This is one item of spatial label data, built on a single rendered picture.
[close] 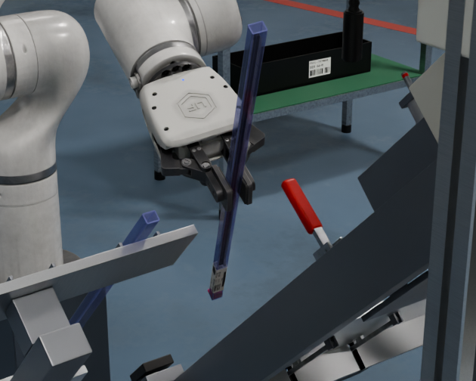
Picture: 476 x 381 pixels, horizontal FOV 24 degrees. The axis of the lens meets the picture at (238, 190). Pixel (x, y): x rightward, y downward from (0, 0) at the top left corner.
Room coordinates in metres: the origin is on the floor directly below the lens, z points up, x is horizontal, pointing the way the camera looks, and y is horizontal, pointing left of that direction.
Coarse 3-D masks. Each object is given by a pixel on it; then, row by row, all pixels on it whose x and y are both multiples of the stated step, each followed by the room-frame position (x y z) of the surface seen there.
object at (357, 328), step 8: (416, 304) 1.28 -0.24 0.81; (424, 304) 1.32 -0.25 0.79; (392, 312) 1.25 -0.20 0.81; (400, 312) 1.29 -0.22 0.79; (408, 312) 1.32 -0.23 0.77; (416, 312) 1.36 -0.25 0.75; (424, 312) 1.40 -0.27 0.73; (360, 320) 1.19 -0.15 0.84; (376, 320) 1.25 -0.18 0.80; (384, 320) 1.28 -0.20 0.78; (392, 320) 1.26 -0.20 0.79; (400, 320) 1.26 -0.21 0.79; (408, 320) 1.39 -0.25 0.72; (344, 328) 1.19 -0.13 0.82; (352, 328) 1.22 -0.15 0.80; (360, 328) 1.26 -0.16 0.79; (368, 328) 1.29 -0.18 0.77; (376, 328) 1.32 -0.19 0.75; (336, 336) 1.23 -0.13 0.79; (344, 336) 1.26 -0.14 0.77; (352, 336) 1.29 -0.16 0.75; (320, 344) 1.22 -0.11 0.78; (328, 344) 1.20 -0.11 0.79; (336, 344) 1.20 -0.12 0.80; (344, 344) 1.32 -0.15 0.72; (312, 352) 1.26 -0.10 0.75
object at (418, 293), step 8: (416, 280) 0.88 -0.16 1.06; (424, 280) 0.87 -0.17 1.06; (400, 288) 0.90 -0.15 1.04; (408, 288) 0.89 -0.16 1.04; (416, 288) 0.89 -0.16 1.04; (424, 288) 0.91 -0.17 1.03; (392, 296) 0.90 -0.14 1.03; (400, 296) 0.89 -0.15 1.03; (408, 296) 0.91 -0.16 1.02; (416, 296) 0.94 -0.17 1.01; (424, 296) 0.96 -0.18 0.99; (384, 304) 0.91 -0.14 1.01; (392, 304) 0.91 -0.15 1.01; (400, 304) 0.94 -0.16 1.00; (408, 304) 0.96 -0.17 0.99; (368, 312) 0.93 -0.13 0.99; (376, 312) 0.92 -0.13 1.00; (384, 312) 0.94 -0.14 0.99; (368, 320) 0.94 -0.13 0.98
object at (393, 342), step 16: (416, 320) 1.41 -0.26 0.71; (384, 336) 1.37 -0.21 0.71; (400, 336) 1.38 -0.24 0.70; (416, 336) 1.39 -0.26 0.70; (336, 352) 1.32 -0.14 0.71; (368, 352) 1.34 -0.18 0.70; (384, 352) 1.35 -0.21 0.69; (400, 352) 1.36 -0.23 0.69; (288, 368) 1.29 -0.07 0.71; (304, 368) 1.29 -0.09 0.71; (320, 368) 1.29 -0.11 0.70; (336, 368) 1.30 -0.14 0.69; (352, 368) 1.31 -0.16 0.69
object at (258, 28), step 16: (256, 32) 0.89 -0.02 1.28; (256, 48) 0.90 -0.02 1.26; (256, 64) 0.91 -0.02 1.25; (240, 80) 0.93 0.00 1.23; (256, 80) 0.93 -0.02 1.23; (240, 96) 0.94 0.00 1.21; (240, 112) 0.95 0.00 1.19; (240, 128) 0.97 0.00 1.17; (240, 144) 0.98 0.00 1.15; (240, 160) 1.00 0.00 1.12; (240, 176) 1.02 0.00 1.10; (224, 224) 1.07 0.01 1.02; (224, 240) 1.09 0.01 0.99; (224, 256) 1.12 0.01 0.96
